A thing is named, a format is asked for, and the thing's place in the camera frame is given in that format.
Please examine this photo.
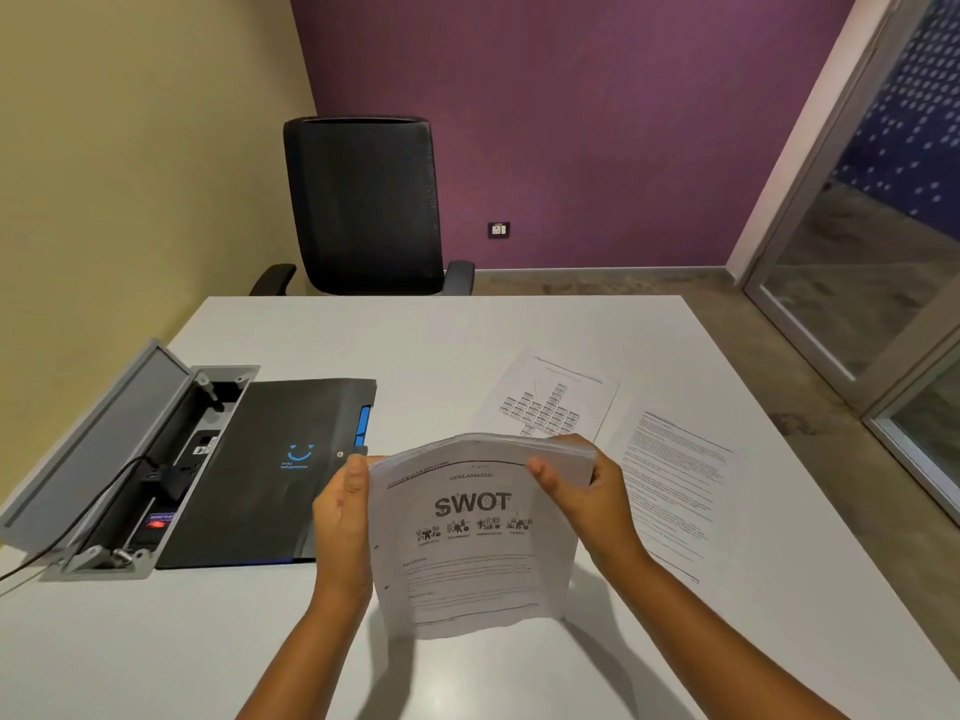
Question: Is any person's left hand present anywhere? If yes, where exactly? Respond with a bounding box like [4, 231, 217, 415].
[312, 454, 375, 602]

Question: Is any person's right hand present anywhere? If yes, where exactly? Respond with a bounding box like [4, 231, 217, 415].
[527, 433, 639, 569]

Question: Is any stack of printed paper sheets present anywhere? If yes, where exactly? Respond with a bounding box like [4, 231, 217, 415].
[366, 432, 599, 641]

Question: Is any person's right forearm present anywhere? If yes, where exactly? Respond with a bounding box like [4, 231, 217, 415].
[596, 543, 852, 720]

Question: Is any person's left forearm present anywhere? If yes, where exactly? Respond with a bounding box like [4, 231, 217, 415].
[236, 584, 373, 720]

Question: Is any paper sheet with diagram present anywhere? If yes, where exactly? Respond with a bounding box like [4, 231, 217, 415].
[471, 346, 621, 445]

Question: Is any black document folder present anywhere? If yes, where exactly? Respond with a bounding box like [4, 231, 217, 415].
[153, 378, 378, 571]

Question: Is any paper sheet with text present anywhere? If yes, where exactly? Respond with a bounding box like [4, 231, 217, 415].
[604, 400, 751, 586]

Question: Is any black mesh office chair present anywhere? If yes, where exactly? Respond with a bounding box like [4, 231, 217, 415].
[249, 115, 477, 298]

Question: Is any grey table cable box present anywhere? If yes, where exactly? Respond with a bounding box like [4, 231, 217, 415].
[0, 337, 261, 583]

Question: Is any black power cable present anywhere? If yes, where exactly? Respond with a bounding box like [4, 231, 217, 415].
[0, 457, 198, 583]

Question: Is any glass door with grey frame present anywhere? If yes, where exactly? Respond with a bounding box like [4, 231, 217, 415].
[742, 0, 960, 527]

